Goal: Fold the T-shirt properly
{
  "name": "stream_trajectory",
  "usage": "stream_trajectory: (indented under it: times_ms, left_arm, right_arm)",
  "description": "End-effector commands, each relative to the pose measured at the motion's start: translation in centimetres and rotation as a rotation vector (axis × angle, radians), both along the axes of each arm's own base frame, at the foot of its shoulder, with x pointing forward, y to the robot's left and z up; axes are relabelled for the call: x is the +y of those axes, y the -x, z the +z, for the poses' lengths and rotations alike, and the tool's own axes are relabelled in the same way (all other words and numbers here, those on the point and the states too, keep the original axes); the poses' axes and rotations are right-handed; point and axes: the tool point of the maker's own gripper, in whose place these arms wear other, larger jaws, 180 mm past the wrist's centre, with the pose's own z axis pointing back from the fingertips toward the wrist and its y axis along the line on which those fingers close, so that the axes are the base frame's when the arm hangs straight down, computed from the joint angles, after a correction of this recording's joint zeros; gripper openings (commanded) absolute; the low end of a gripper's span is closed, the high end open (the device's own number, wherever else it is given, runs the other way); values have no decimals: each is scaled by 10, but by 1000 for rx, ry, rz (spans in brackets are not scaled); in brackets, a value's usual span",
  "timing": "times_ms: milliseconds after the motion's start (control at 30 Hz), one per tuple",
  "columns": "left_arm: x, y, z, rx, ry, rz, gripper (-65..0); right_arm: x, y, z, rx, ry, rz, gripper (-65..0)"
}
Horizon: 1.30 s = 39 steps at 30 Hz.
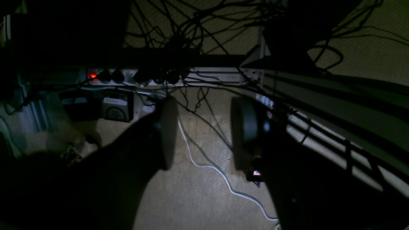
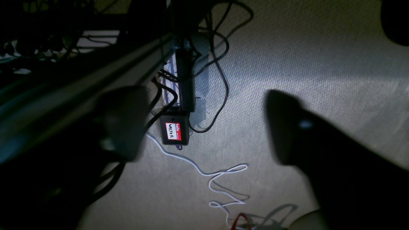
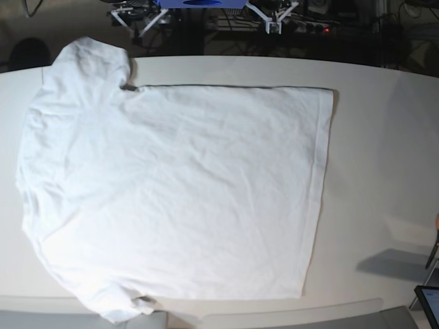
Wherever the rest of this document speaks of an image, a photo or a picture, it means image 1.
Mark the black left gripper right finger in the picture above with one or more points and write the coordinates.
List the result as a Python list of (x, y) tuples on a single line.
[(247, 132)]

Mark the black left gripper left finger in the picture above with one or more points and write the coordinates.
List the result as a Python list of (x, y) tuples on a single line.
[(164, 129)]

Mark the white power strip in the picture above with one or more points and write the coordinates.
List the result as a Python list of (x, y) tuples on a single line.
[(195, 76)]

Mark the grey power adapter box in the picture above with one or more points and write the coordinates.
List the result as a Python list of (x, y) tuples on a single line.
[(117, 106)]

